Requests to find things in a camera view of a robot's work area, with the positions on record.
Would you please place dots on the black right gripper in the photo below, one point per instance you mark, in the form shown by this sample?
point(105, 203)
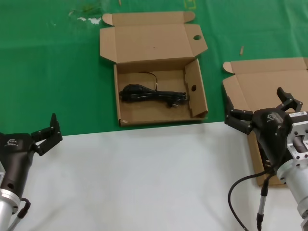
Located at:
point(270, 133)

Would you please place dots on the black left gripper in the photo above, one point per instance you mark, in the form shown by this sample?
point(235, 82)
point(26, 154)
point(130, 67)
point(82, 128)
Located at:
point(14, 156)

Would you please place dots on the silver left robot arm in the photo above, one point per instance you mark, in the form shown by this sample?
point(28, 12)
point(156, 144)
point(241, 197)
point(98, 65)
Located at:
point(6, 209)

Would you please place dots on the empty open cardboard box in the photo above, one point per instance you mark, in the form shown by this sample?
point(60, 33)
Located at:
point(154, 48)

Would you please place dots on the green table mat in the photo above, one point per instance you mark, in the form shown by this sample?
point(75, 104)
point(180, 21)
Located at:
point(48, 72)

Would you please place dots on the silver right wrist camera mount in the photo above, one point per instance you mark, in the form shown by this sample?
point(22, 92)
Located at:
point(298, 130)

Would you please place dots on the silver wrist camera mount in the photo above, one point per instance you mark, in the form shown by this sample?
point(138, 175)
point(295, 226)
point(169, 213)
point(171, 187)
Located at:
point(1, 173)
point(298, 130)

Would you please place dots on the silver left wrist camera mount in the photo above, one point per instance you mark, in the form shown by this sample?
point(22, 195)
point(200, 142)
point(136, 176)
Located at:
point(1, 173)

